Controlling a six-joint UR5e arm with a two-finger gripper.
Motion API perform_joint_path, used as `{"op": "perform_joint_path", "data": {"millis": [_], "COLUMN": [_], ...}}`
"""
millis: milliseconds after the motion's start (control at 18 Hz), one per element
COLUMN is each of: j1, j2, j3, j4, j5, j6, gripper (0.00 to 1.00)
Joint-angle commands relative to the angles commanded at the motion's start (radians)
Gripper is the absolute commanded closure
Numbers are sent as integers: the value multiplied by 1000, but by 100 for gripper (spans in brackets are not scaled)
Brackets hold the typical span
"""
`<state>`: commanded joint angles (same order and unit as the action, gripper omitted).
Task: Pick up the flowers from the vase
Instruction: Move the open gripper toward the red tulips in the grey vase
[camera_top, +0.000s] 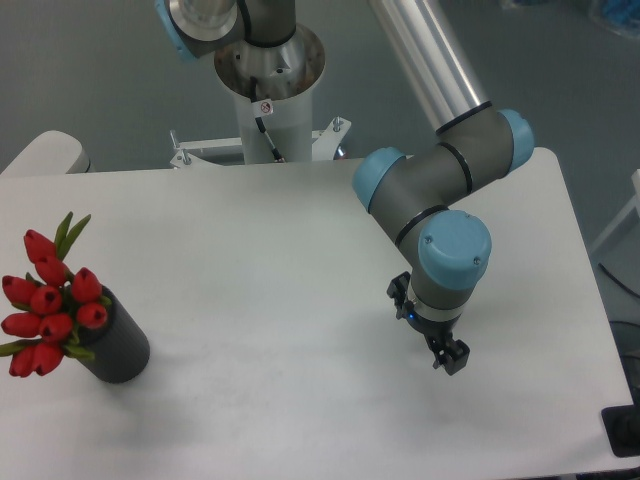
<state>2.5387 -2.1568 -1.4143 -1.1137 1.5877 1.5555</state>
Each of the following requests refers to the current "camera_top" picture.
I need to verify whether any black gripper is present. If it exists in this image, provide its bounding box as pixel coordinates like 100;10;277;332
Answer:
387;272;470;376

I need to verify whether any red tulip bouquet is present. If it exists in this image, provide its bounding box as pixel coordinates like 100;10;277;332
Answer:
1;213;115;378

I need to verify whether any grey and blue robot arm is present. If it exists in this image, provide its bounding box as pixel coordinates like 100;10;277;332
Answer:
155;1;535;374

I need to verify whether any dark grey ribbed vase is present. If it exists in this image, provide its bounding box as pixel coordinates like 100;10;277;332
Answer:
78;287;150;384

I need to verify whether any black box at table edge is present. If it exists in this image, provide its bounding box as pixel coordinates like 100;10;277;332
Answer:
601;405;639;458

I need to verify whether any clear bag with blue items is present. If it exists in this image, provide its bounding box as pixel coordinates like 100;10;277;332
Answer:
589;0;639;39

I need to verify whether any white chair at left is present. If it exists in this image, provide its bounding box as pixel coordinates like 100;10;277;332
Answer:
1;130;94;178

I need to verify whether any white pedestal base frame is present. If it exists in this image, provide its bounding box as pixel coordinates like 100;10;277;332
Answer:
169;116;352;169

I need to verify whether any white frame at right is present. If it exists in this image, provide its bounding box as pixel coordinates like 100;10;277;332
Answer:
589;170;639;258

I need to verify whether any black cable on pedestal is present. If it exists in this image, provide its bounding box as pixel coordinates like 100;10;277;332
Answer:
248;76;287;164

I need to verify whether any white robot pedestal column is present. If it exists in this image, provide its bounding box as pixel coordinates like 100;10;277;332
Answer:
214;24;326;164

